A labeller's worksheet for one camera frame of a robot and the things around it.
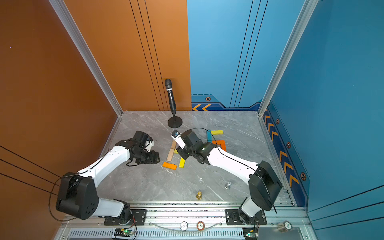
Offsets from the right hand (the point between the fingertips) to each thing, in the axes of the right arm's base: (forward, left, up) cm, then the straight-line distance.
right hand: (181, 145), depth 82 cm
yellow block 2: (+23, -23, -17) cm, 36 cm away
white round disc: (-35, -3, -16) cm, 39 cm away
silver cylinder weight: (-17, -26, -13) cm, 33 cm away
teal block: (+15, -17, -14) cm, 27 cm away
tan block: (+10, +7, -14) cm, 19 cm away
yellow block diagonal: (+5, +5, -15) cm, 16 cm away
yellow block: (-3, +1, -15) cm, 15 cm away
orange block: (-5, +8, -14) cm, 17 cm away
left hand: (-3, +16, -9) cm, 18 cm away
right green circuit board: (-38, -35, -19) cm, 55 cm away
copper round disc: (-35, -11, -16) cm, 40 cm away
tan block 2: (+3, +8, -14) cm, 17 cm away
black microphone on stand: (+30, +9, -14) cm, 34 cm away
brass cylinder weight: (-22, -10, -13) cm, 28 cm away
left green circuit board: (-38, +26, -17) cm, 49 cm away
